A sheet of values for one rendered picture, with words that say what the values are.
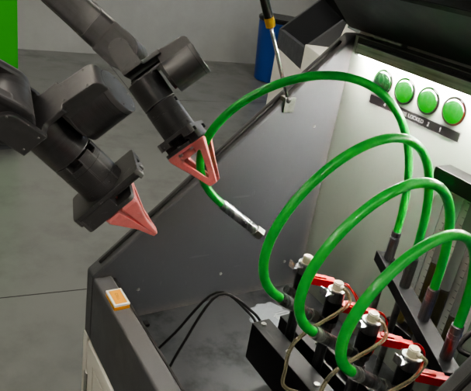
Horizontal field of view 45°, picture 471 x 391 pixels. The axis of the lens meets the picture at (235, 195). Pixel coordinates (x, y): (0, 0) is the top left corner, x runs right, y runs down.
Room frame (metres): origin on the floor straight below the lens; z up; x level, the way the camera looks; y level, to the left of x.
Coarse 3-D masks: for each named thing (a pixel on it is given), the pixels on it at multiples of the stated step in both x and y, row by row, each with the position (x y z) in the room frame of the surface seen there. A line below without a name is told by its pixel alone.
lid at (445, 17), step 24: (336, 0) 1.19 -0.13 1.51; (360, 0) 1.09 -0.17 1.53; (384, 0) 1.02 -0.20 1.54; (408, 0) 0.95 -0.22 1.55; (432, 0) 0.91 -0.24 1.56; (456, 0) 0.88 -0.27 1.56; (360, 24) 1.22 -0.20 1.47; (384, 24) 1.12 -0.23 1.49; (408, 24) 1.04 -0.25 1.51; (432, 24) 0.97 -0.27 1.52; (456, 24) 0.91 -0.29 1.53; (432, 48) 1.06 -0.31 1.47; (456, 48) 0.99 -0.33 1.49
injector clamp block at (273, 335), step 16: (256, 336) 0.81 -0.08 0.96; (272, 336) 0.80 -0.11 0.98; (304, 336) 0.81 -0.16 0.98; (256, 352) 0.80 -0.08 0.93; (272, 352) 0.77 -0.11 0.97; (304, 352) 0.79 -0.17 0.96; (256, 368) 0.80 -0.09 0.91; (272, 368) 0.76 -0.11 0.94; (288, 368) 0.73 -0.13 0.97; (304, 368) 0.73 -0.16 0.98; (272, 384) 0.75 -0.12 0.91; (288, 384) 0.72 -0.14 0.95; (304, 384) 0.69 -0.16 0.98; (320, 384) 0.70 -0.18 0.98; (336, 384) 0.72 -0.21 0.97
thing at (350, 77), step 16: (288, 80) 0.87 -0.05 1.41; (304, 80) 0.88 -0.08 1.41; (336, 80) 0.89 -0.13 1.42; (352, 80) 0.89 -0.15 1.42; (368, 80) 0.90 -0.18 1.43; (256, 96) 0.86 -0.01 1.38; (384, 96) 0.90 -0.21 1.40; (224, 112) 0.86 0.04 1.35; (400, 112) 0.91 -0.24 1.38; (208, 128) 0.86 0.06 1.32; (400, 128) 0.91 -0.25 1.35; (208, 144) 0.85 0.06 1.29; (208, 192) 0.85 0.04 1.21; (400, 208) 0.92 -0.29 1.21; (400, 224) 0.92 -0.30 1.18
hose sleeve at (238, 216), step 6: (228, 204) 0.86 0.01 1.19; (222, 210) 0.86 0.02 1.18; (228, 210) 0.86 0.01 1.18; (234, 210) 0.86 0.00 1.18; (234, 216) 0.86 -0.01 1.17; (240, 216) 0.86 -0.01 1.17; (246, 216) 0.87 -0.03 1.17; (240, 222) 0.86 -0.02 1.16; (246, 222) 0.86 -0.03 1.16; (252, 222) 0.87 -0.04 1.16; (246, 228) 0.87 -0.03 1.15; (252, 228) 0.87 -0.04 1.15
